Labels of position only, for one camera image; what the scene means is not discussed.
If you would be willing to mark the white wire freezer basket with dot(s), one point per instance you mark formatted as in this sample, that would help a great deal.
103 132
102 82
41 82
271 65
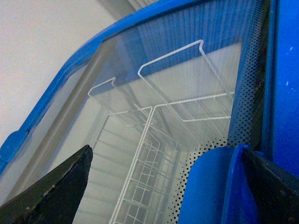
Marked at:
195 84

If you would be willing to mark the blue framed glass freezer lid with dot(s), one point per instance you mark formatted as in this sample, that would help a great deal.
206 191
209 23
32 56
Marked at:
102 76

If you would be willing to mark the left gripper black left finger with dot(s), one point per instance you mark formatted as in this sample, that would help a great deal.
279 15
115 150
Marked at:
55 198

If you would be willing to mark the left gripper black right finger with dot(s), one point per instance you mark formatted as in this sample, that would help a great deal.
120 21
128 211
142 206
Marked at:
275 191

